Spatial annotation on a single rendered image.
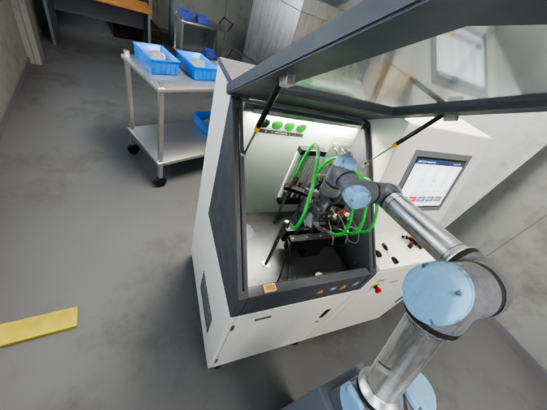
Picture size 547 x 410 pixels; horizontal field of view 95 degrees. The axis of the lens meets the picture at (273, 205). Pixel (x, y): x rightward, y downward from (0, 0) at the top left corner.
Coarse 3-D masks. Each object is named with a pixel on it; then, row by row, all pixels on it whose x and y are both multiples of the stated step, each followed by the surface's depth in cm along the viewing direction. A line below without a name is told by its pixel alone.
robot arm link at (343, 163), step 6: (342, 156) 85; (348, 156) 86; (336, 162) 85; (342, 162) 83; (348, 162) 83; (354, 162) 84; (330, 168) 88; (336, 168) 85; (342, 168) 84; (348, 168) 83; (354, 168) 84; (330, 174) 88; (336, 174) 85; (330, 180) 88; (330, 186) 89; (336, 186) 88
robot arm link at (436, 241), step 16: (384, 192) 82; (400, 192) 85; (384, 208) 81; (400, 208) 75; (416, 208) 73; (400, 224) 75; (416, 224) 70; (432, 224) 68; (416, 240) 70; (432, 240) 65; (448, 240) 63; (432, 256) 66; (448, 256) 61; (464, 256) 58; (480, 256) 57; (496, 272) 51
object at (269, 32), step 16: (256, 0) 355; (272, 0) 322; (288, 0) 289; (304, 0) 268; (320, 0) 349; (256, 16) 359; (272, 16) 325; (288, 16) 296; (304, 16) 282; (320, 16) 286; (256, 32) 363; (272, 32) 328; (288, 32) 298; (304, 32) 294; (256, 48) 367; (272, 48) 332; (256, 64) 372
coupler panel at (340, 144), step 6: (336, 138) 123; (342, 138) 124; (348, 138) 126; (354, 138) 127; (330, 144) 124; (336, 144) 126; (342, 144) 127; (348, 144) 128; (330, 150) 128; (342, 150) 126; (348, 150) 128; (330, 156) 131; (330, 162) 134; (324, 168) 136; (318, 174) 137; (324, 174) 139; (318, 180) 137
